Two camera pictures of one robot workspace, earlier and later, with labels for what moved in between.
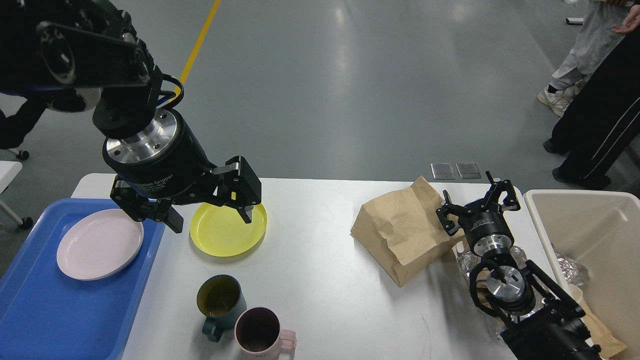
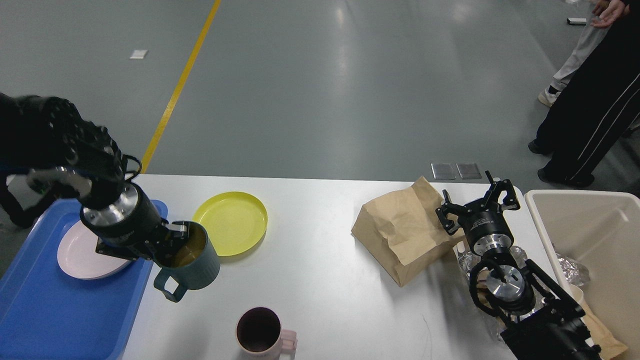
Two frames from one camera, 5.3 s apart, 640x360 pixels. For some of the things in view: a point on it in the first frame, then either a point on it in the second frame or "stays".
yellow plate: [224, 231] stays
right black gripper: [484, 224] stays
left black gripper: [163, 159] to [132, 220]
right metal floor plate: [468, 171] stays
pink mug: [258, 335] stays
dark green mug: [220, 298] to [193, 263]
